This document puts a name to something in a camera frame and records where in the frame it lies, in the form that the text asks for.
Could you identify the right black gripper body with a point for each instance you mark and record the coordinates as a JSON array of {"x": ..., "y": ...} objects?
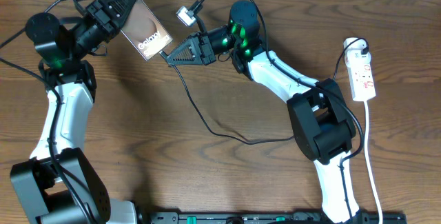
[{"x": 220, "y": 41}]

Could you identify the Samsung Galaxy smartphone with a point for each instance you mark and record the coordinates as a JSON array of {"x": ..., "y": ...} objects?
[{"x": 145, "y": 32}]

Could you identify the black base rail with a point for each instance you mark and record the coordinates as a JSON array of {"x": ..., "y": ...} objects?
[{"x": 258, "y": 218}]

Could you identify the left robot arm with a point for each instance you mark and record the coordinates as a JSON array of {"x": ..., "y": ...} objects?
[{"x": 58, "y": 184}]

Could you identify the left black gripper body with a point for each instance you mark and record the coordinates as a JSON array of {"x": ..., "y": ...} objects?
[{"x": 96, "y": 31}]

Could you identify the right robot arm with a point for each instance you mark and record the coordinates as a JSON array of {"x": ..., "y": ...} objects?
[{"x": 322, "y": 124}]

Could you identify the white power strip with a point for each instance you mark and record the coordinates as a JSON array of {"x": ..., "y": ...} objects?
[{"x": 361, "y": 82}]

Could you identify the white USB charger plug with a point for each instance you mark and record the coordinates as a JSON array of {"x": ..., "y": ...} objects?
[{"x": 356, "y": 52}]

